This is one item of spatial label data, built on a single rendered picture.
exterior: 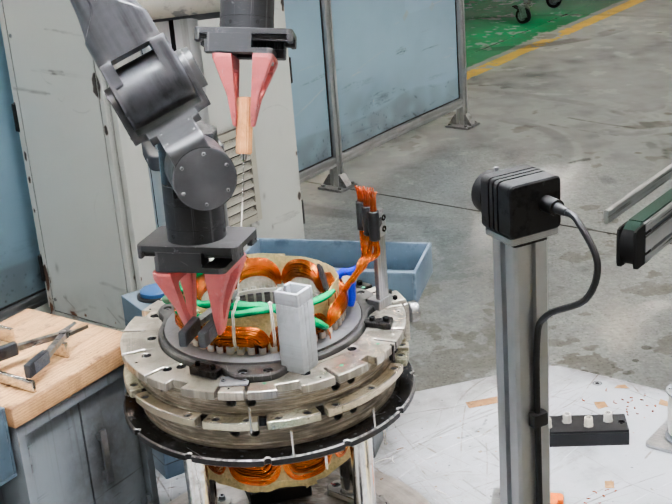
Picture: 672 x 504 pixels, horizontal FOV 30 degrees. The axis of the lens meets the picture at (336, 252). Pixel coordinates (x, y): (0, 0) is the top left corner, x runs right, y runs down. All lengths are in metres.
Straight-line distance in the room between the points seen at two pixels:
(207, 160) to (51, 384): 0.42
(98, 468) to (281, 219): 2.74
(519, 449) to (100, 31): 0.52
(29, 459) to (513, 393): 0.65
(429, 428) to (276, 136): 2.40
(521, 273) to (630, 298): 3.24
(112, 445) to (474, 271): 2.95
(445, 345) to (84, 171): 1.20
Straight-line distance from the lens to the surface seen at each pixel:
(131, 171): 3.65
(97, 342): 1.50
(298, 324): 1.27
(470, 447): 1.77
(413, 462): 1.74
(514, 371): 0.93
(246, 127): 1.33
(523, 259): 0.90
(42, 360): 1.42
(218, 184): 1.10
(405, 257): 1.70
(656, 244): 2.71
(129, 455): 1.55
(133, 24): 1.15
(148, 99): 1.15
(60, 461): 1.46
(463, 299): 4.14
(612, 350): 3.80
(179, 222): 1.18
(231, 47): 1.31
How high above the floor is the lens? 1.68
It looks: 21 degrees down
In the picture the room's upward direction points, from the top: 5 degrees counter-clockwise
